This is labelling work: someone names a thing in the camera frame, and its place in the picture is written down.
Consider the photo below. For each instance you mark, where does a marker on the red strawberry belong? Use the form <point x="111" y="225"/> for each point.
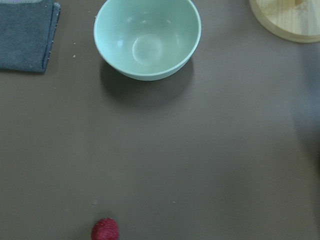
<point x="105" y="229"/>

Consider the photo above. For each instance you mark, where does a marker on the green bowl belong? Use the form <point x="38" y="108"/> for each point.
<point x="147" y="40"/>

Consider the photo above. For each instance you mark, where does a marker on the grey folded cloth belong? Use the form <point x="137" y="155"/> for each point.
<point x="27" y="29"/>

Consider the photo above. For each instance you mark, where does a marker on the wooden round stand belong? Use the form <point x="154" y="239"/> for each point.
<point x="293" y="20"/>

